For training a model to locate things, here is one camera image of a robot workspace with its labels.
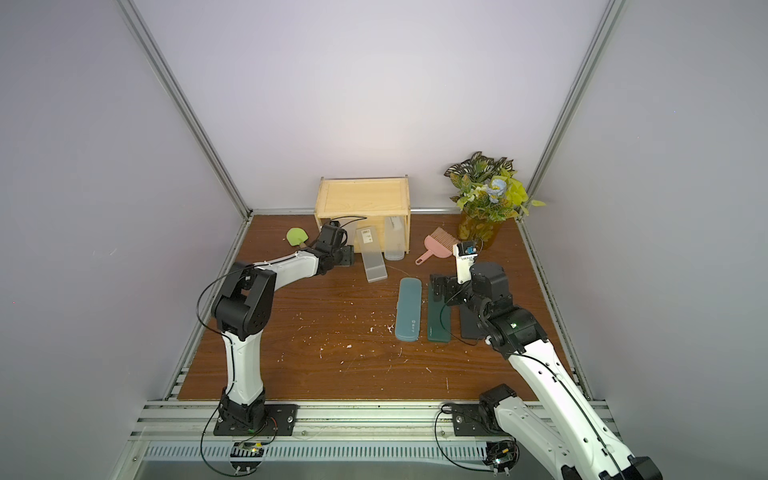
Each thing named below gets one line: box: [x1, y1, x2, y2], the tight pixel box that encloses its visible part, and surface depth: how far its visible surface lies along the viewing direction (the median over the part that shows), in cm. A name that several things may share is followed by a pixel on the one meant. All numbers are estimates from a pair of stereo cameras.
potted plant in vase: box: [444, 151, 547, 250], surface depth 102 cm
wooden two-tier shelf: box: [314, 174, 411, 254], surface depth 97 cm
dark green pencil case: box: [427, 282, 452, 343], surface depth 89 cm
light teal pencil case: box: [395, 277, 422, 342], surface depth 94 cm
